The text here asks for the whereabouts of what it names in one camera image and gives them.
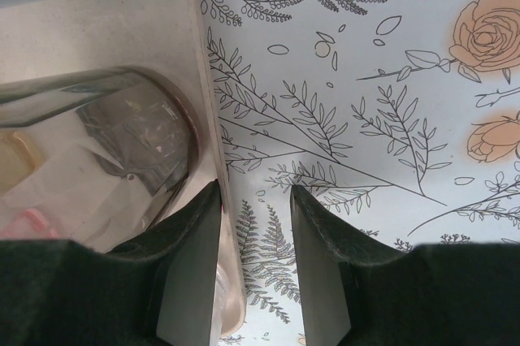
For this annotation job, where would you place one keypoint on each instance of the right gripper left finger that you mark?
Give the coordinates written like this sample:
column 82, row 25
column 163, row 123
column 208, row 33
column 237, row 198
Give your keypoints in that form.
column 183, row 273

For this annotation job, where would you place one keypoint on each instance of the red transparent plastic glass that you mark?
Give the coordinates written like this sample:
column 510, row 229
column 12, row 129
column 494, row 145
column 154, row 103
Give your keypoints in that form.
column 36, row 221

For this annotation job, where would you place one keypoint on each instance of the grey transparent plastic glass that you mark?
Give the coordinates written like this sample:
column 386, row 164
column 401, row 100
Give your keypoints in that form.
column 134, row 126

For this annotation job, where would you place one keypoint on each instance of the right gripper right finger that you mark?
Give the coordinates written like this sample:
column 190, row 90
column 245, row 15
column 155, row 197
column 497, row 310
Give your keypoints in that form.
column 325, row 277

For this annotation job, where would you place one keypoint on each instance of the amber transparent plastic glass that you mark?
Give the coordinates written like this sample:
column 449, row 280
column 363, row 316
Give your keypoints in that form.
column 16, row 155

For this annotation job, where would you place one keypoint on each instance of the clear plastic glass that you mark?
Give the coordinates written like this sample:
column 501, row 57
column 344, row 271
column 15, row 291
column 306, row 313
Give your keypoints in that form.
column 101, row 216

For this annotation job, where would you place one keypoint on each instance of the pink rectangular tray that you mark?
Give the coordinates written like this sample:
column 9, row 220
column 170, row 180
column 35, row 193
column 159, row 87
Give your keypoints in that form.
column 122, row 37

